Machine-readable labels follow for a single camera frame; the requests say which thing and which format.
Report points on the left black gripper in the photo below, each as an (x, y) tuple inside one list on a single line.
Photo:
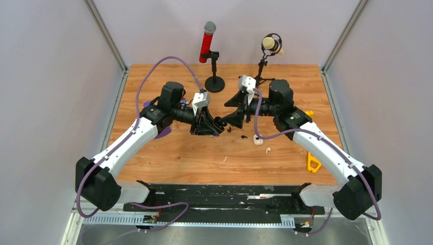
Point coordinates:
[(206, 126)]

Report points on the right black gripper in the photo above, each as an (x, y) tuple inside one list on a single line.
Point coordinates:
[(238, 101)]

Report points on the black earbud charging case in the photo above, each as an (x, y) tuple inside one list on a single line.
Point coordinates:
[(217, 122)]

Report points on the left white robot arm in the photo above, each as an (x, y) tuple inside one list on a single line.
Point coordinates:
[(96, 177)]

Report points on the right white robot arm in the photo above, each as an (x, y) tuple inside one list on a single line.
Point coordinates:
[(358, 188)]

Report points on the white earbud charging case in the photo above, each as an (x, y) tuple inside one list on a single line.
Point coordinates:
[(257, 141)]

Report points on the small clown figurine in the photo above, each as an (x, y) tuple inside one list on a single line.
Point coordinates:
[(184, 101)]

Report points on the black tripod mic stand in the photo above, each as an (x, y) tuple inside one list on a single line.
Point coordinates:
[(259, 79)]

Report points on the purple metronome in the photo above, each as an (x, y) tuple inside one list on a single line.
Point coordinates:
[(165, 131)]

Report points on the beige condenser microphone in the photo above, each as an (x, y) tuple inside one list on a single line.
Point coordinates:
[(272, 45)]

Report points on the yellow stacking toy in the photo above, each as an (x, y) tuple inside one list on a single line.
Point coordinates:
[(310, 114)]

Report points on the red glitter microphone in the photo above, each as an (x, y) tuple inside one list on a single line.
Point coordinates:
[(209, 30)]

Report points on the yellow plastic triangle toy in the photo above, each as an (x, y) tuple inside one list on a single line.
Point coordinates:
[(313, 164)]

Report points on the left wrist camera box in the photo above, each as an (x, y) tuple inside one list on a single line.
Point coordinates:
[(200, 100)]

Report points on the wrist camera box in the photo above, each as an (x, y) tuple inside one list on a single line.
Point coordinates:
[(200, 100), (247, 84)]

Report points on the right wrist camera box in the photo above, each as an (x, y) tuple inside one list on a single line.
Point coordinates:
[(247, 84)]

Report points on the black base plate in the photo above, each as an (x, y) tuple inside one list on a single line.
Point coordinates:
[(272, 206)]

